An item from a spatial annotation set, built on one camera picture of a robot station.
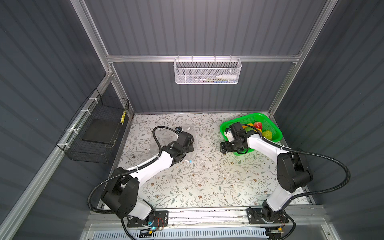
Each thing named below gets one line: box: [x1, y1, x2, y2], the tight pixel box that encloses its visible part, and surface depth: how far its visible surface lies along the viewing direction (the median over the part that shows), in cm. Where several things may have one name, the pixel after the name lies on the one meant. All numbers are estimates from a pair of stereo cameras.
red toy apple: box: [253, 121, 263, 131], surface depth 110 cm
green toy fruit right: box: [262, 130, 273, 140], surface depth 102 cm
